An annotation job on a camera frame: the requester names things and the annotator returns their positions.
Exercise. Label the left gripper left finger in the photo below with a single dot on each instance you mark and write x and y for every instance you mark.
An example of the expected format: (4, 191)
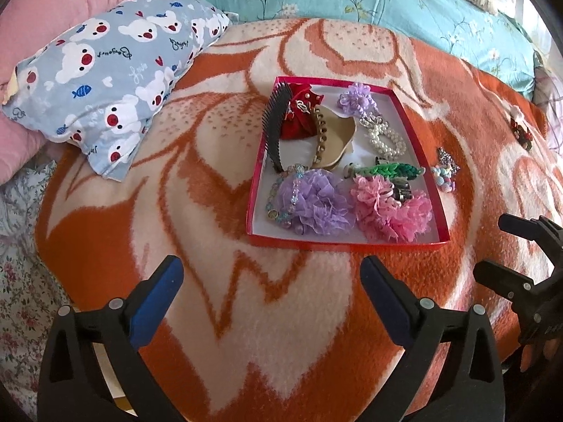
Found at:
(71, 384)

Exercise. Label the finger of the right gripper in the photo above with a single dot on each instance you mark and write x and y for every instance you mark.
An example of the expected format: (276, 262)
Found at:
(544, 232)
(509, 284)

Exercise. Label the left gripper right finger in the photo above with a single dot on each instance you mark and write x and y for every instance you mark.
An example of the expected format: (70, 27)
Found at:
(469, 386)

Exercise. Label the silver rhinestone hair clip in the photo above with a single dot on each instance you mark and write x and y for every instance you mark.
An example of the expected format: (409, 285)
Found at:
(446, 161)

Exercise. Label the small purple flower scrunchie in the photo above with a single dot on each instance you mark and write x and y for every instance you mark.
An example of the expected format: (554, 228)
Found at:
(357, 100)

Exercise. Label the beige claw hair clip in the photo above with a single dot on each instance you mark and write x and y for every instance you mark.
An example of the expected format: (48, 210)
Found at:
(334, 135)

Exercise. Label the red bow hair clip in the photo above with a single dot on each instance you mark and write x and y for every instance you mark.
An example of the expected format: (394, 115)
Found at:
(299, 122)

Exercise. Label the black hair comb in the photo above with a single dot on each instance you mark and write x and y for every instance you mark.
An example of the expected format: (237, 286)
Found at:
(272, 122)

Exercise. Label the red jewelry box tray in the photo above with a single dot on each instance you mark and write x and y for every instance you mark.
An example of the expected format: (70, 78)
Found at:
(264, 232)

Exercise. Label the floral bed sheet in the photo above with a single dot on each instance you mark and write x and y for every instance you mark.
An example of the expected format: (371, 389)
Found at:
(30, 294)

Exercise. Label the white fluffy pompom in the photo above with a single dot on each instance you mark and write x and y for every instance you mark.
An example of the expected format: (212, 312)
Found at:
(516, 113)

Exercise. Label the pink flower scrunchie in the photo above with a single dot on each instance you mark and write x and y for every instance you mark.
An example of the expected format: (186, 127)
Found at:
(380, 216)

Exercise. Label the purple plaid pillow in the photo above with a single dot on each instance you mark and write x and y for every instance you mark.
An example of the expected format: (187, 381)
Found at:
(547, 96)

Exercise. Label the orange white fleece blanket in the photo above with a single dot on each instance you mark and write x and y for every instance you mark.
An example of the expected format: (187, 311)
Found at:
(267, 334)

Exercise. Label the large purple flower scrunchie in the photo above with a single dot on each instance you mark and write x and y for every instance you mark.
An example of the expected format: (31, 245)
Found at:
(314, 201)

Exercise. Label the teal floral quilt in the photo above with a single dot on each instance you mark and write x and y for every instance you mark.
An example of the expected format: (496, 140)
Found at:
(494, 43)

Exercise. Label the blue bear print pillow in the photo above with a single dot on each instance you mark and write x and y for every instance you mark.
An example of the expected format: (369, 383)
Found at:
(99, 85)

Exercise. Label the pink quilted blanket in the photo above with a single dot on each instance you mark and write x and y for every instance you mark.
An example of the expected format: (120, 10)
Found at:
(26, 26)

